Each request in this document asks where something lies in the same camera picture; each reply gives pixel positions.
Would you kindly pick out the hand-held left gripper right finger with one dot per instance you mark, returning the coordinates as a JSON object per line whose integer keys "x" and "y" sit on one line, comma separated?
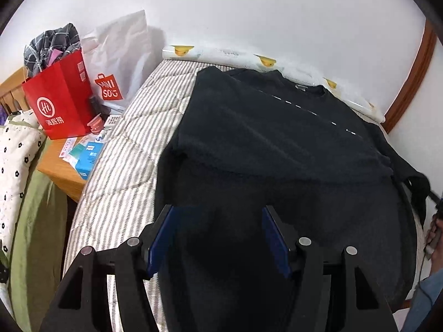
{"x": 277, "y": 242}

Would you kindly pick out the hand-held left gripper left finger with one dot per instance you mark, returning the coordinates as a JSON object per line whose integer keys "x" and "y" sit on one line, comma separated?
{"x": 160, "y": 242}

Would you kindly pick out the black sweater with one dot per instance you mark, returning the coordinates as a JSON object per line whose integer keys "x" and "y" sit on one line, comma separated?
{"x": 259, "y": 138}

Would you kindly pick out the person's right hand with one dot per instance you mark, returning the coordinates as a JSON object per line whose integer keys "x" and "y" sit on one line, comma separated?
{"x": 434, "y": 230}

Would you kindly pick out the striped quilted bed mattress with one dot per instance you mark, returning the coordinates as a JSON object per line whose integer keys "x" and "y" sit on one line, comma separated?
{"x": 138, "y": 138}

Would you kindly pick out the blue carton box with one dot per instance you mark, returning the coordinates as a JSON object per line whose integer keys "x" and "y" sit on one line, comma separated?
{"x": 88, "y": 162}

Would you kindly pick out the teal packet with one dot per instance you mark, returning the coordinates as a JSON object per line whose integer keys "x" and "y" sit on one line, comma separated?
{"x": 84, "y": 147}

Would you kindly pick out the green bed sheet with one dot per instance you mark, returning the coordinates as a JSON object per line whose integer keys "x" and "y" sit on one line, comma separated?
{"x": 38, "y": 231}

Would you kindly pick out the wooden nightstand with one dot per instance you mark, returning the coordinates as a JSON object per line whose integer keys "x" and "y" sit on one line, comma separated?
{"x": 55, "y": 166}

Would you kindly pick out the white remote control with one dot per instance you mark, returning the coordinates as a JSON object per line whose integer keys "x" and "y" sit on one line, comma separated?
{"x": 111, "y": 121}

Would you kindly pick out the red and white card pack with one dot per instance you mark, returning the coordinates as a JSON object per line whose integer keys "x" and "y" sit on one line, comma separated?
{"x": 68, "y": 148}

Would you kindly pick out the person in blue shirt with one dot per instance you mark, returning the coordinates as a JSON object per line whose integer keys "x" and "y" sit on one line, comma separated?
{"x": 424, "y": 304}

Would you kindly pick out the white floral pillow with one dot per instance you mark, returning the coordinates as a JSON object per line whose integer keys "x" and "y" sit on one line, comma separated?
{"x": 17, "y": 166}

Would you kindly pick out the red paper bag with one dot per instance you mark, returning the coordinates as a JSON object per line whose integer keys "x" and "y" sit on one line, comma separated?
{"x": 59, "y": 93}

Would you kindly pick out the white pillow with yellow ducks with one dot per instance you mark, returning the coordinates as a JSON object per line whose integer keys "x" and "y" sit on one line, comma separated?
{"x": 221, "y": 55}

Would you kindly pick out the white shopping bag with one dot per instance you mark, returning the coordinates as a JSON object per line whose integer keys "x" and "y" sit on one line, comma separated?
{"x": 117, "y": 52}

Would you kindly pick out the wooden headboard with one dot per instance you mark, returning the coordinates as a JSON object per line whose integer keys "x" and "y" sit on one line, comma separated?
{"x": 14, "y": 86}

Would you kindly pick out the grey plaid cloth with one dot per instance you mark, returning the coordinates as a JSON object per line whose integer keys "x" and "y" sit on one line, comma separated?
{"x": 52, "y": 41}

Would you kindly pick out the brown wooden door frame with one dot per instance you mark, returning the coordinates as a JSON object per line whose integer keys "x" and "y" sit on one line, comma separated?
{"x": 422, "y": 69}

